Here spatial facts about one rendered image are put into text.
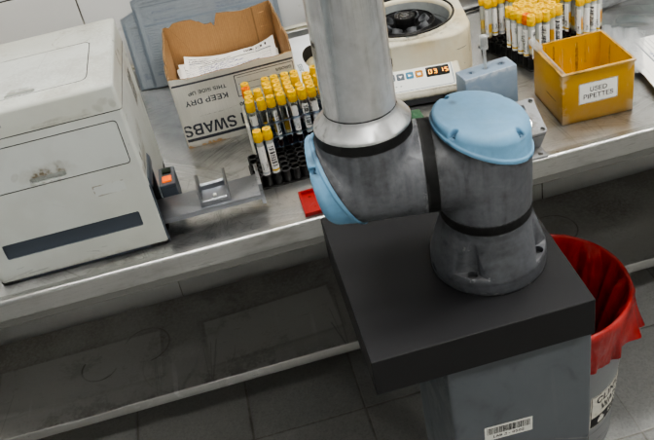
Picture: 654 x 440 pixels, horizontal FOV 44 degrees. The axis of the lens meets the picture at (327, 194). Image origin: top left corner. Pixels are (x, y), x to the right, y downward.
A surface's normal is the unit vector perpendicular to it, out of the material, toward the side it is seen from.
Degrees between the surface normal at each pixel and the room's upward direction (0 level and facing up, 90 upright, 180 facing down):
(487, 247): 76
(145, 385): 0
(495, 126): 9
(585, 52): 90
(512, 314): 4
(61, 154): 90
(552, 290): 4
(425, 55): 90
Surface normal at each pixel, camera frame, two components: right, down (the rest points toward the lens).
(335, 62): -0.36, 0.58
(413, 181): -0.03, 0.33
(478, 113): -0.03, -0.79
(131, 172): 0.21, 0.53
